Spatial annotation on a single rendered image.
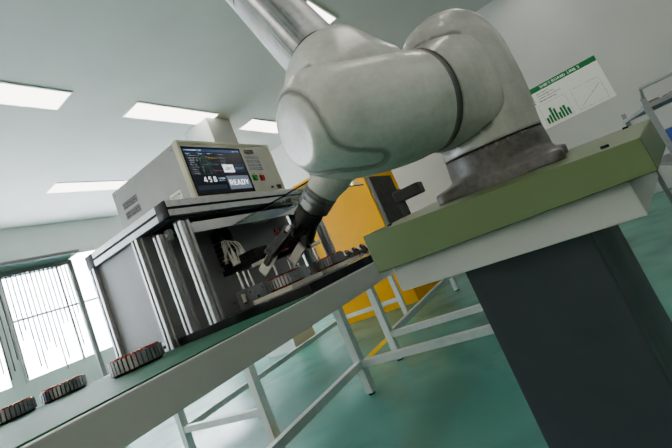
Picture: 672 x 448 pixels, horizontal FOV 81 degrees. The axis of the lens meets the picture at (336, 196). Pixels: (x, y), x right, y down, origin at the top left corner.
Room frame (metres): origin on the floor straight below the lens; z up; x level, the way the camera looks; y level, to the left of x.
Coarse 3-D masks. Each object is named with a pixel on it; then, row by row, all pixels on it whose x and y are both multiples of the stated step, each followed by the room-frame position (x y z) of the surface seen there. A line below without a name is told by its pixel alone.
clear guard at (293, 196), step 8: (304, 184) 1.27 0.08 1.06; (352, 184) 1.37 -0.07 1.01; (360, 184) 1.41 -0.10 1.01; (288, 192) 1.30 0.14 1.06; (296, 192) 1.33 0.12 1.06; (280, 200) 1.35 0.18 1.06; (288, 200) 1.41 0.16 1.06; (296, 200) 1.47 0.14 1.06; (264, 208) 1.37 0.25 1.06; (272, 208) 1.43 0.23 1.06
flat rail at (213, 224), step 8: (280, 208) 1.39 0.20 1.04; (288, 208) 1.43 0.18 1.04; (232, 216) 1.18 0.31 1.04; (240, 216) 1.21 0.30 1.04; (248, 216) 1.24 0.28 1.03; (256, 216) 1.27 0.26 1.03; (264, 216) 1.30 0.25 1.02; (272, 216) 1.34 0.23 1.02; (280, 216) 1.37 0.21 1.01; (192, 224) 1.05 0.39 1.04; (200, 224) 1.07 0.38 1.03; (208, 224) 1.09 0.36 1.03; (216, 224) 1.12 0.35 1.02; (224, 224) 1.14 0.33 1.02; (232, 224) 1.17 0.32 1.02; (240, 224) 1.21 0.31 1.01; (200, 232) 1.07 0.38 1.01
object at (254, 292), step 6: (246, 288) 1.17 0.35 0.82; (252, 288) 1.19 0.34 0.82; (258, 288) 1.21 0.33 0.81; (264, 288) 1.23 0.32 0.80; (240, 294) 1.18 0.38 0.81; (246, 294) 1.17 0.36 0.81; (252, 294) 1.18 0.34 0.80; (258, 294) 1.20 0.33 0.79; (264, 294) 1.22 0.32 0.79; (240, 300) 1.19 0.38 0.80; (252, 300) 1.17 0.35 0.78; (240, 306) 1.19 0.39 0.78; (246, 306) 1.18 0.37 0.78
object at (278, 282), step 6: (294, 270) 1.10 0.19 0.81; (300, 270) 1.12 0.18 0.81; (276, 276) 1.10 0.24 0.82; (282, 276) 1.09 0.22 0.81; (288, 276) 1.09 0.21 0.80; (294, 276) 1.10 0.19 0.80; (300, 276) 1.12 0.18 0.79; (270, 282) 1.10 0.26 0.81; (276, 282) 1.09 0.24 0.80; (282, 282) 1.09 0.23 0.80; (288, 282) 1.09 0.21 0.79; (294, 282) 1.10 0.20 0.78; (270, 288) 1.10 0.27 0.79; (276, 288) 1.09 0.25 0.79
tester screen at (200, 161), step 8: (184, 152) 1.15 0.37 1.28; (192, 152) 1.18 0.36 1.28; (200, 152) 1.20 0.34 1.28; (208, 152) 1.23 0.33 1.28; (216, 152) 1.26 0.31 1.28; (224, 152) 1.29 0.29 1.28; (232, 152) 1.33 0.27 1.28; (192, 160) 1.16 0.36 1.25; (200, 160) 1.19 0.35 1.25; (208, 160) 1.22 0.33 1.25; (216, 160) 1.25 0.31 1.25; (224, 160) 1.28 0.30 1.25; (232, 160) 1.32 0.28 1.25; (240, 160) 1.35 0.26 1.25; (192, 168) 1.15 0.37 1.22; (200, 168) 1.18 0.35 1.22; (208, 168) 1.21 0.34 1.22; (216, 168) 1.24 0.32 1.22; (192, 176) 1.14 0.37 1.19; (200, 176) 1.17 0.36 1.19; (224, 176) 1.26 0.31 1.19; (248, 176) 1.36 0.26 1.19; (200, 184) 1.16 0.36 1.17; (208, 184) 1.19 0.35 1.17; (216, 184) 1.22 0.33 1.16; (200, 192) 1.15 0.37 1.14; (208, 192) 1.18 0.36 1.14
